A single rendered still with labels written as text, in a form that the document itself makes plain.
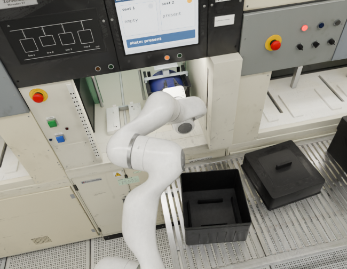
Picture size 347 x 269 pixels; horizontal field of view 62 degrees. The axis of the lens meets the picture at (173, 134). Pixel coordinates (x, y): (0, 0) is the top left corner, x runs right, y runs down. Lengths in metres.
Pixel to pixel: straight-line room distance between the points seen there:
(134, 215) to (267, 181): 0.81
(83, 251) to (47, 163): 0.96
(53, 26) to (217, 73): 0.62
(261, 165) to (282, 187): 0.15
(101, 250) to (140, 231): 1.46
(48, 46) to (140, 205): 0.65
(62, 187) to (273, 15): 1.33
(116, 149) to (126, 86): 1.23
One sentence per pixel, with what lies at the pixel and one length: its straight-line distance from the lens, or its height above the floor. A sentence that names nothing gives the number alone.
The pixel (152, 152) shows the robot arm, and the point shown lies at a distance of 0.77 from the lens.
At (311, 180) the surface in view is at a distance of 1.52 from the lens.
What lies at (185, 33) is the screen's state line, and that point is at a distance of 1.13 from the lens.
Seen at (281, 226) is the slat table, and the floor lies 0.76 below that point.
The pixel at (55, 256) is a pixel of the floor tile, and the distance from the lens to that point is 2.39.
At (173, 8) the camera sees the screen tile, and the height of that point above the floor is 1.62.
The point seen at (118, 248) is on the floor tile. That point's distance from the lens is 2.26.
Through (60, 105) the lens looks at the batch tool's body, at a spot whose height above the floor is 1.28.
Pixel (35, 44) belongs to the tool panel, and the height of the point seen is 1.56.
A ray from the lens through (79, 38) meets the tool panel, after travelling 1.11.
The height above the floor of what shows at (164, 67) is 1.22.
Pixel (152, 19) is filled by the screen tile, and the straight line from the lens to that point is 1.08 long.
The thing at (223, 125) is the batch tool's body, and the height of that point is 1.04.
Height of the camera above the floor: 2.04
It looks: 47 degrees down
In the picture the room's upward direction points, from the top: 5 degrees counter-clockwise
